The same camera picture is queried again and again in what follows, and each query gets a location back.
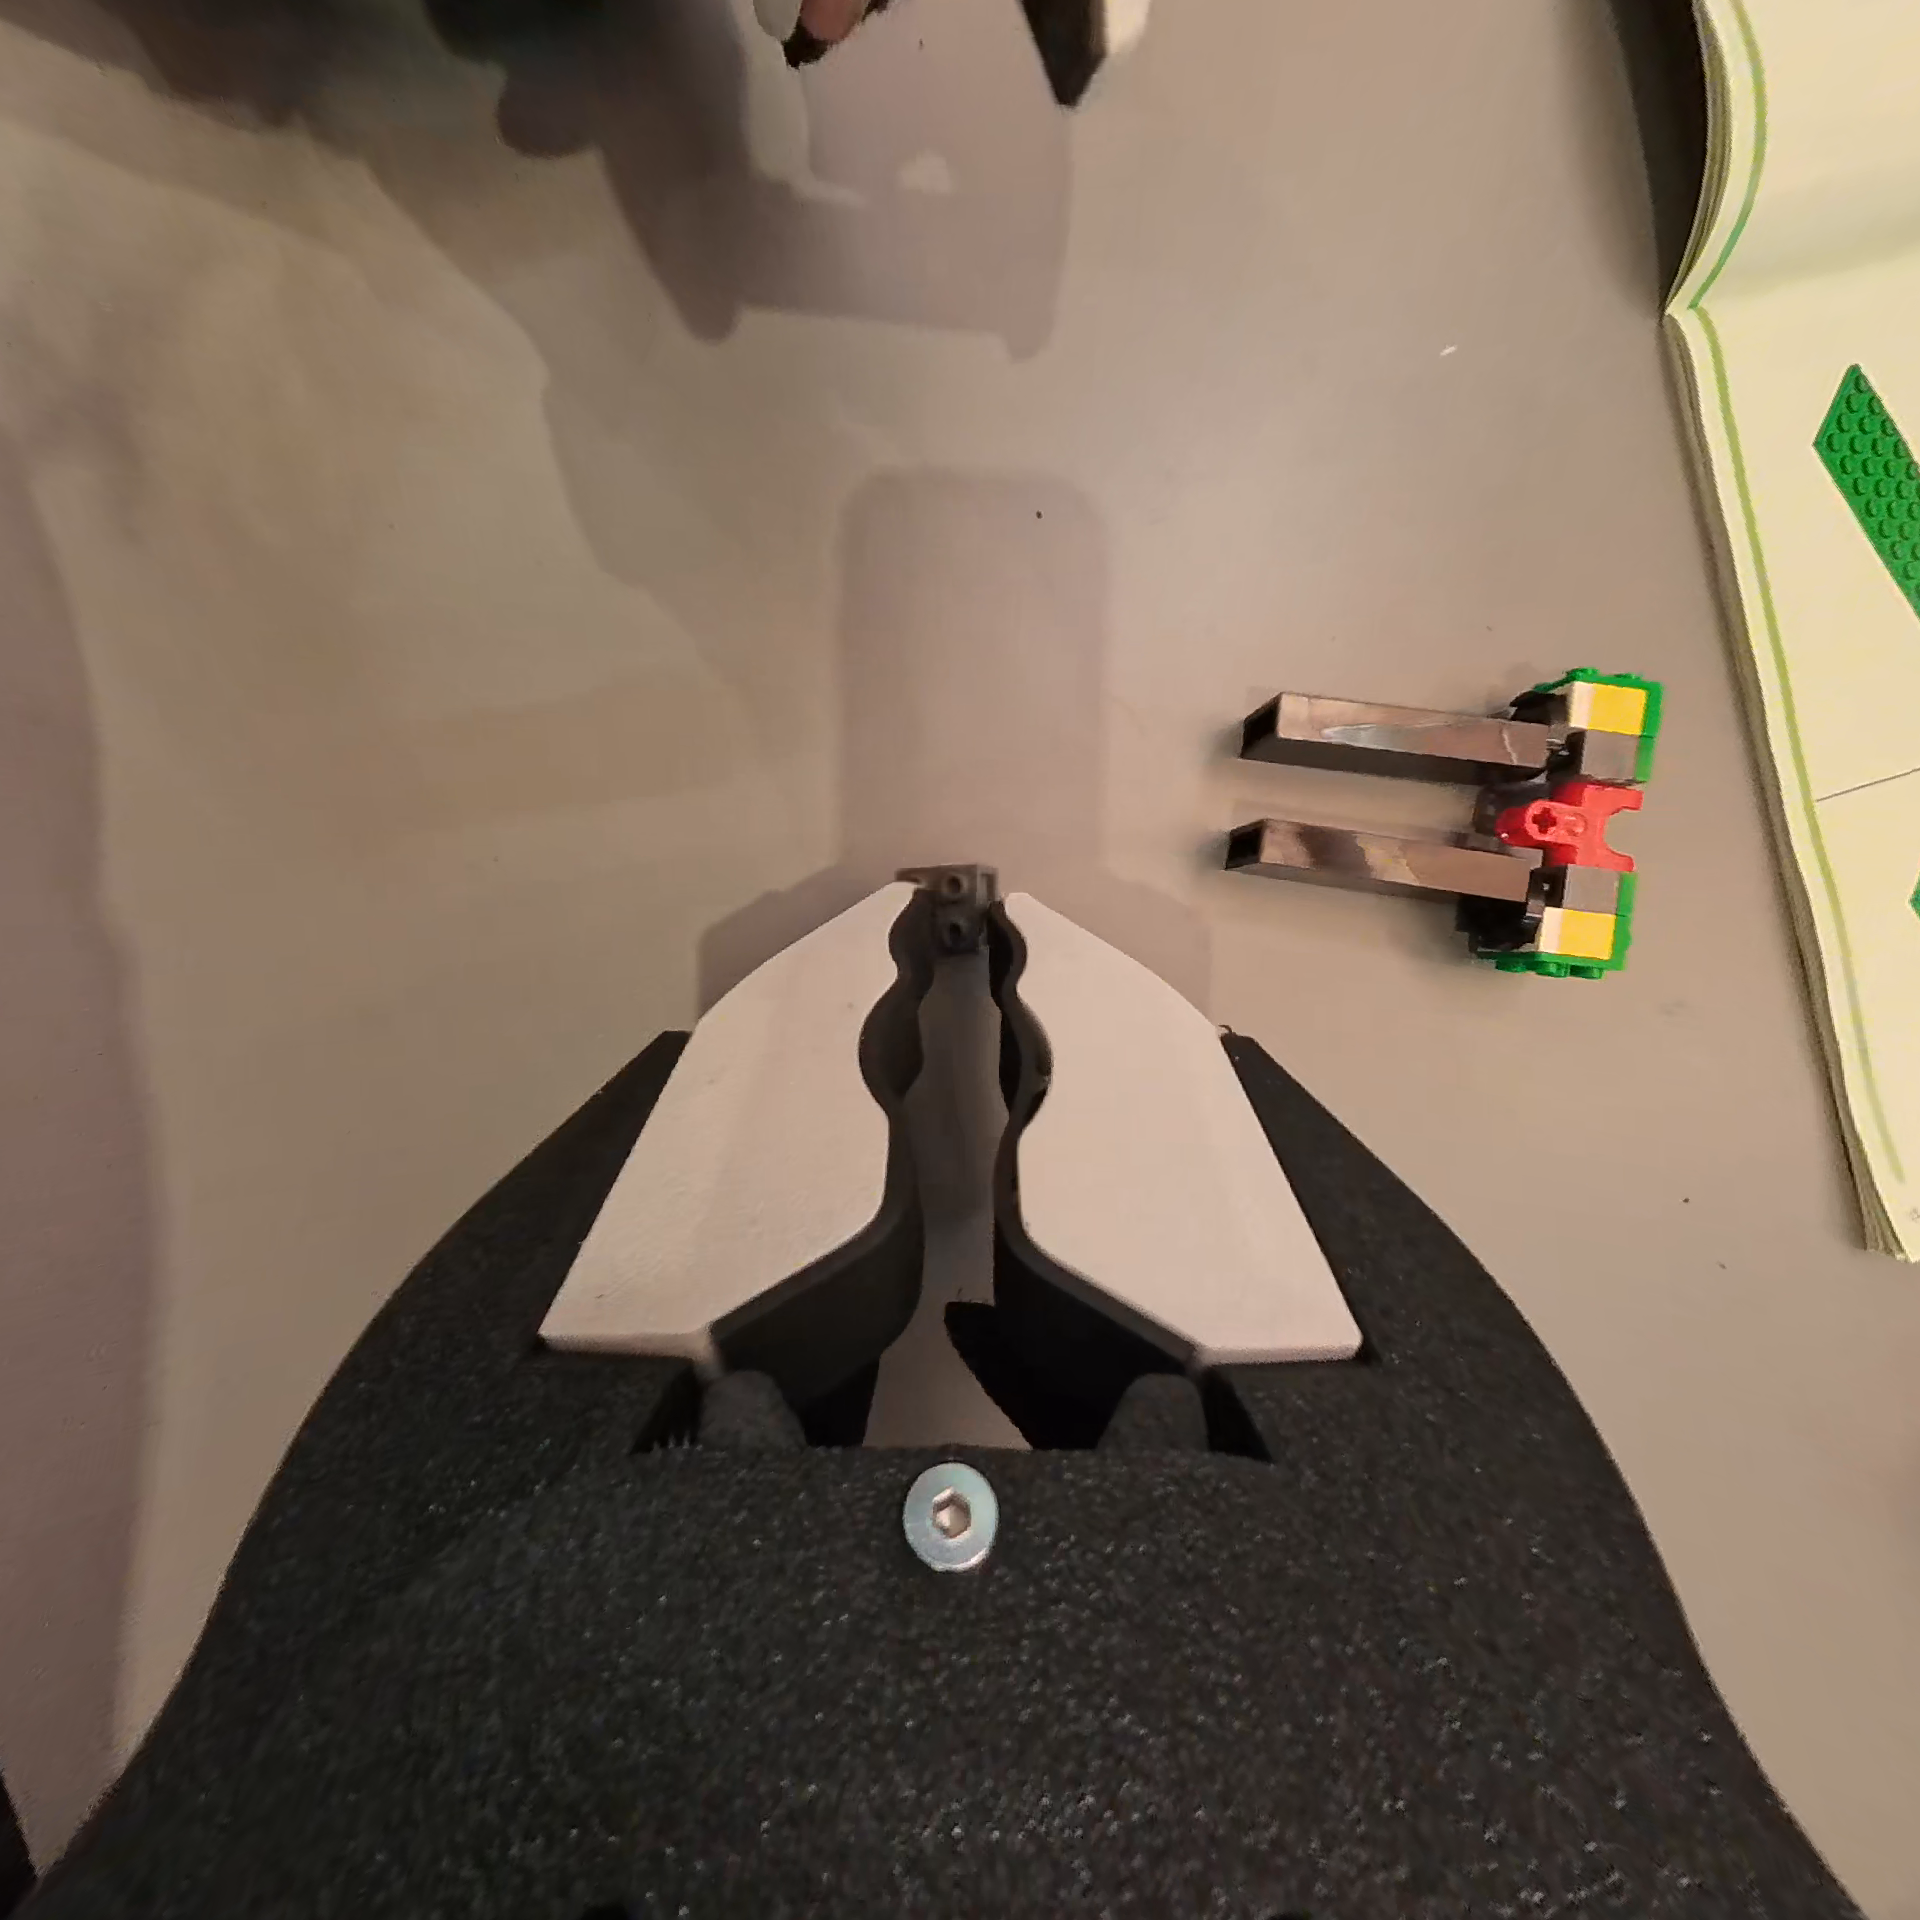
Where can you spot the person's left hand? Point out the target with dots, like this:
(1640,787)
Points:
(835,16)

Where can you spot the green instruction booklet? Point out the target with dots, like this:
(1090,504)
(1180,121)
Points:
(1816,600)

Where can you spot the black green red brick assembly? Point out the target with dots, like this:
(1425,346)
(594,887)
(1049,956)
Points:
(1425,750)

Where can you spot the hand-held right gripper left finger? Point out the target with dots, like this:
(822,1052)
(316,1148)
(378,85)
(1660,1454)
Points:
(737,1154)

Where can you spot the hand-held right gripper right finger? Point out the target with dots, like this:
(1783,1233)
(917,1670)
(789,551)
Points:
(1186,1170)

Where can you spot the dark grey toy brick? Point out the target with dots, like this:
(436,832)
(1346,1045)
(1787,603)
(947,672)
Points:
(951,899)

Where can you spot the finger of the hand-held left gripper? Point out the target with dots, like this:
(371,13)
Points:
(1124,23)
(780,13)

